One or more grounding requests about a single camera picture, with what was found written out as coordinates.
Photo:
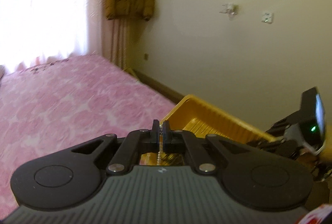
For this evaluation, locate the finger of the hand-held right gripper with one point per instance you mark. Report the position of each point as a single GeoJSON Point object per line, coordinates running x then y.
{"type": "Point", "coordinates": [280, 147]}

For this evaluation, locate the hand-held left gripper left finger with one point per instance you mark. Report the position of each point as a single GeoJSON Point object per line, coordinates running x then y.
{"type": "Point", "coordinates": [155, 133]}

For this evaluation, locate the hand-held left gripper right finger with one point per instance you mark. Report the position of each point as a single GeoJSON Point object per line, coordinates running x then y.
{"type": "Point", "coordinates": [166, 133]}

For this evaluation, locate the yellow plastic tray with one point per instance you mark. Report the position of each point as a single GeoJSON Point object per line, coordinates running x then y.
{"type": "Point", "coordinates": [207, 115]}

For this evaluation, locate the person's right hand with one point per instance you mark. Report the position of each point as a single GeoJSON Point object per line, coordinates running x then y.
{"type": "Point", "coordinates": [324, 161]}

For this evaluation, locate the wooden baseboard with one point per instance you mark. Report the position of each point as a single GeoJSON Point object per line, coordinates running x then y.
{"type": "Point", "coordinates": [160, 86]}

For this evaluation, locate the red white printed cloth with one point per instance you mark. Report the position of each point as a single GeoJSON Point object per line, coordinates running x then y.
{"type": "Point", "coordinates": [316, 216]}

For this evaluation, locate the pink floral blanket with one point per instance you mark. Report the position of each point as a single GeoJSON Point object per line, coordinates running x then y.
{"type": "Point", "coordinates": [64, 99]}

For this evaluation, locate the pink drape curtain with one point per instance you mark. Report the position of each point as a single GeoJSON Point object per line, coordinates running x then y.
{"type": "Point", "coordinates": [116, 40]}

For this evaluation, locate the sheer white curtain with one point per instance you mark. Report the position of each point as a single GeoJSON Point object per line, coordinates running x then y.
{"type": "Point", "coordinates": [39, 6]}

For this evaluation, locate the white wall socket with plug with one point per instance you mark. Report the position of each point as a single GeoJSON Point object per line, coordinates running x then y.
{"type": "Point", "coordinates": [229, 9]}

